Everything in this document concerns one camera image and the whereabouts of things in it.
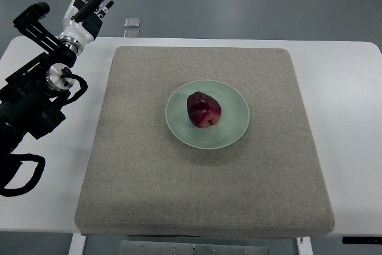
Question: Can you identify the black table control panel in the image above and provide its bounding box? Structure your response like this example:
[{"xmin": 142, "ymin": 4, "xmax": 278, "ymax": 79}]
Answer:
[{"xmin": 342, "ymin": 236, "xmax": 382, "ymax": 245}]

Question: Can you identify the red apple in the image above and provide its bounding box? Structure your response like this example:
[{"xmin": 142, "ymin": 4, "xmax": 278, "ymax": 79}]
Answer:
[{"xmin": 186, "ymin": 91, "xmax": 222, "ymax": 128}]

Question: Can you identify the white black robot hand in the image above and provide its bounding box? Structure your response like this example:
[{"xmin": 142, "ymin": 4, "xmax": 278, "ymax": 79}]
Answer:
[{"xmin": 58, "ymin": 0, "xmax": 114, "ymax": 55}]

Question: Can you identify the white table leg frame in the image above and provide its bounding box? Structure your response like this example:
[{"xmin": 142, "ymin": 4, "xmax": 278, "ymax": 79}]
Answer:
[{"xmin": 68, "ymin": 233, "xmax": 87, "ymax": 255}]

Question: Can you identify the lower metal floor plate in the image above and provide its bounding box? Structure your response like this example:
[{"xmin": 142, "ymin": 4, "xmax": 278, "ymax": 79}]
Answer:
[{"xmin": 124, "ymin": 29, "xmax": 140, "ymax": 38}]

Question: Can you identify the light green plate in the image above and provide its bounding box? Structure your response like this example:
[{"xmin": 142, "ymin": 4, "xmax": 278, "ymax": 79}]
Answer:
[{"xmin": 165, "ymin": 79, "xmax": 250, "ymax": 150}]

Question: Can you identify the metal base plate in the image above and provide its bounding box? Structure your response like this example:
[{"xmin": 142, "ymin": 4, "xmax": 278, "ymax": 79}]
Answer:
[{"xmin": 119, "ymin": 240, "xmax": 269, "ymax": 255}]

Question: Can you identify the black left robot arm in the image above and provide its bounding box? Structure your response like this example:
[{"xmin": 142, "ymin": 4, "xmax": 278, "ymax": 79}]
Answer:
[{"xmin": 1, "ymin": 2, "xmax": 88, "ymax": 197}]

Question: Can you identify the beige fabric cushion mat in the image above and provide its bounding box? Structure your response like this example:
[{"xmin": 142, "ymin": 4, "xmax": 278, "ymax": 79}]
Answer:
[{"xmin": 75, "ymin": 47, "xmax": 335, "ymax": 238}]

